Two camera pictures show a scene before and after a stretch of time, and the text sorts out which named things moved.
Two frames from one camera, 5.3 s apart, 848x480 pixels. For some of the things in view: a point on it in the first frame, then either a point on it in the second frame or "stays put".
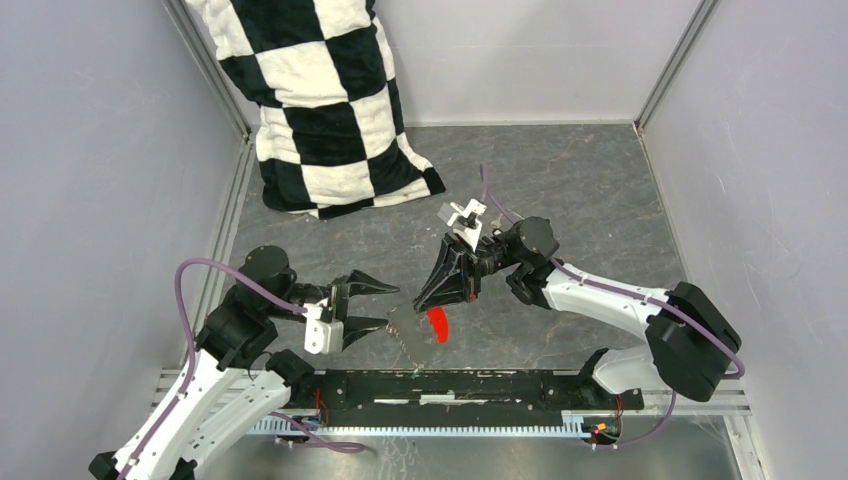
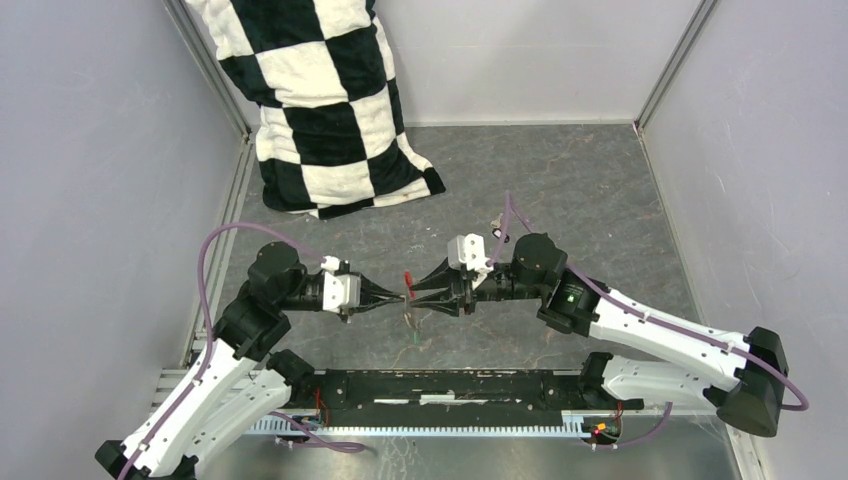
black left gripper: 357,283 → 371,295
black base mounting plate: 457,395 stays put
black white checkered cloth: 329,140 stays put
